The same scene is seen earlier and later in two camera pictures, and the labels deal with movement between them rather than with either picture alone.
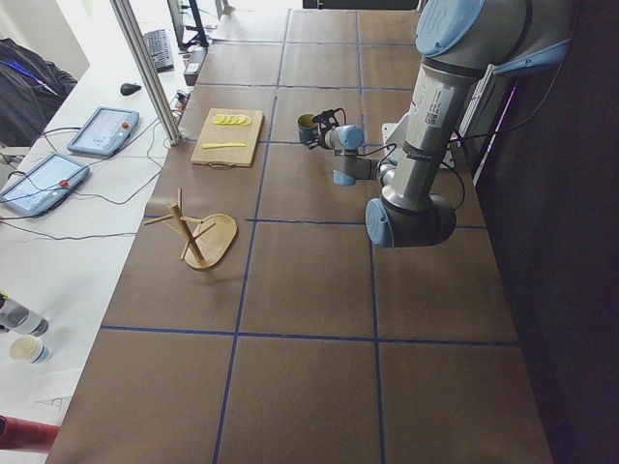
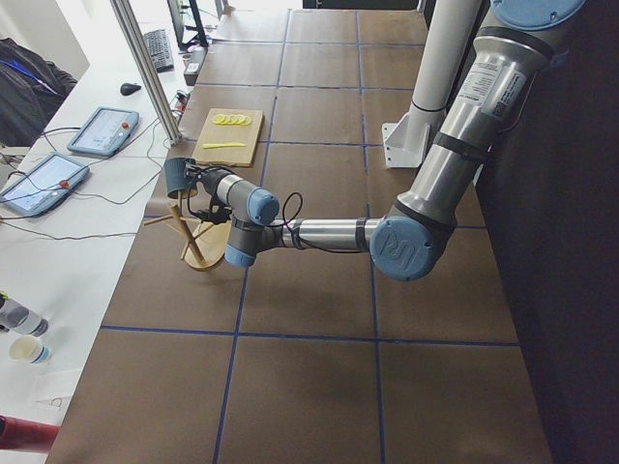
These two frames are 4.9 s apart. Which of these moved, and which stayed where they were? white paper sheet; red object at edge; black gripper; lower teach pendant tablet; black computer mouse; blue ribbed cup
Moved: blue ribbed cup; black gripper
Stayed: black computer mouse; white paper sheet; red object at edge; lower teach pendant tablet
